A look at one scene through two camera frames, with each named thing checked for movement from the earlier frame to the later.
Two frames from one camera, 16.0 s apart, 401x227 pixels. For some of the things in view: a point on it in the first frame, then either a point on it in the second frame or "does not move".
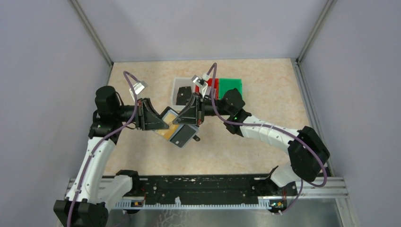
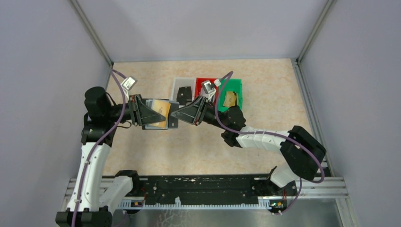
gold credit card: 169,118 -> 162,107
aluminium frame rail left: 93,30 does not move
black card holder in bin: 183,95 does not move
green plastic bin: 226,84 does not move
